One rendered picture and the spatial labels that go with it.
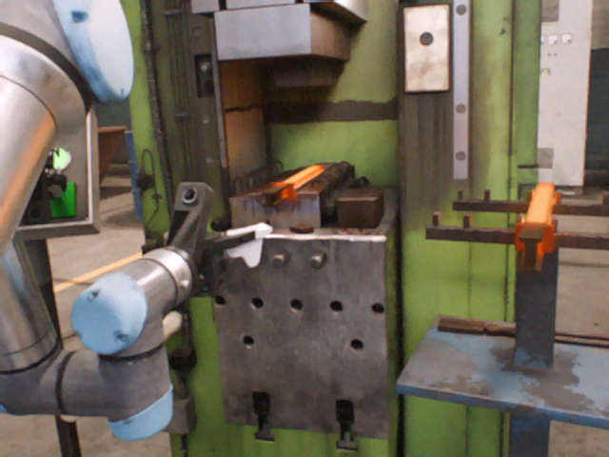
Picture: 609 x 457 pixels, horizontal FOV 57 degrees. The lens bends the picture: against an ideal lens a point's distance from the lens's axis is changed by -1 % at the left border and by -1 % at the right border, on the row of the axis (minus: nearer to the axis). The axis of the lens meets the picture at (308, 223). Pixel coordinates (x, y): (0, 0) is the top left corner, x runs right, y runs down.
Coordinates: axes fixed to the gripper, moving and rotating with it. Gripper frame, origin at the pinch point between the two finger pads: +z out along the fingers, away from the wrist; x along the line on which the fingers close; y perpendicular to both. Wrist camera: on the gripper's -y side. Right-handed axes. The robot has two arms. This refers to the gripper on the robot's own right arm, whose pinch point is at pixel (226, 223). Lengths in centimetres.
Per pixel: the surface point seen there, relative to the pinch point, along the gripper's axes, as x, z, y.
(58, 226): -42.7, 12.9, 4.0
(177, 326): -35, 42, 38
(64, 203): -42.1, 14.8, -0.4
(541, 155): 118, 549, 58
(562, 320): 87, 209, 100
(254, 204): -6.7, 30.7, 3.2
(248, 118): -19, 62, -14
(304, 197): 4.4, 30.6, 1.7
